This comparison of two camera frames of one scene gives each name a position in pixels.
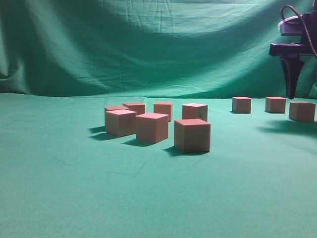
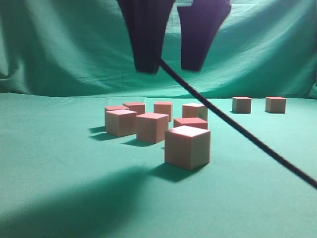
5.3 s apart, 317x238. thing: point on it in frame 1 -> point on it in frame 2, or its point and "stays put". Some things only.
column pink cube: [152, 127] stays put
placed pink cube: [164, 108] stays put
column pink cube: [121, 122] stays put
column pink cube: [301, 110] -> [187, 147]
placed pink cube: [192, 111] stays put
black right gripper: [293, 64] -> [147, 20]
